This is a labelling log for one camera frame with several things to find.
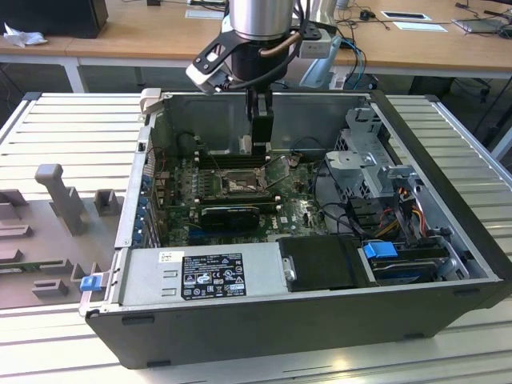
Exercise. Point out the grey metal drive cage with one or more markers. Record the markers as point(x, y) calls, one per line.
point(352, 160)

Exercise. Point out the blue expansion slot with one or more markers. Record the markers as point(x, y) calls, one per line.
point(198, 232)

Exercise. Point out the black power supply label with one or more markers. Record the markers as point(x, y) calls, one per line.
point(214, 276)

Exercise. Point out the blue case latch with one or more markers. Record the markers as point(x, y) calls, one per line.
point(90, 284)

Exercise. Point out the black camera bracket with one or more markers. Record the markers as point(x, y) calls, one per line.
point(316, 30)

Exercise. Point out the green motherboard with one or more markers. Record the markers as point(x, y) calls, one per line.
point(296, 208)

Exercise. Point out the green RAM stick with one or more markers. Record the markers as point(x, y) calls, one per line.
point(240, 205)
point(28, 265)

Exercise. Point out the metal CPU socket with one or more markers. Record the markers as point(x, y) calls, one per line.
point(240, 182)

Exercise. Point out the hard disk in blue carrier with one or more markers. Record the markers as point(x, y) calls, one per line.
point(378, 250)

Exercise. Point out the grey tablet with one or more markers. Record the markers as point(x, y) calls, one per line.
point(480, 25)

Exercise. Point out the pale blue teach pendant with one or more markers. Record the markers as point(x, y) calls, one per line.
point(320, 72)

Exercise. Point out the grey parts rack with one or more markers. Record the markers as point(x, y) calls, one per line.
point(44, 240)

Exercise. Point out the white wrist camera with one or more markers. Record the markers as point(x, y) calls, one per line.
point(316, 48)
point(206, 82)

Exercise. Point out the wooden desk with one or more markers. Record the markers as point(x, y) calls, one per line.
point(160, 40)

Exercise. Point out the crumpled white paper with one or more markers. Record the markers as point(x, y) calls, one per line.
point(24, 36)

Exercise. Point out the black plastic shroud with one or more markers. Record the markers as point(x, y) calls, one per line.
point(320, 262)

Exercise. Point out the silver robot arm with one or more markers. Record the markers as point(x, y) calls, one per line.
point(260, 20)

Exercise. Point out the dark grey PC case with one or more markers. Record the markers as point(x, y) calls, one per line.
point(280, 332)

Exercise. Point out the black box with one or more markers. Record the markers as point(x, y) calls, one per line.
point(52, 16)

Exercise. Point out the silver square CPU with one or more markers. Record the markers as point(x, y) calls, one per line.
point(245, 145)

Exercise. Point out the silver power supply unit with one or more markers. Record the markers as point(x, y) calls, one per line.
point(140, 276)

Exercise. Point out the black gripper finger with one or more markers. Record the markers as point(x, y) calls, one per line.
point(263, 126)

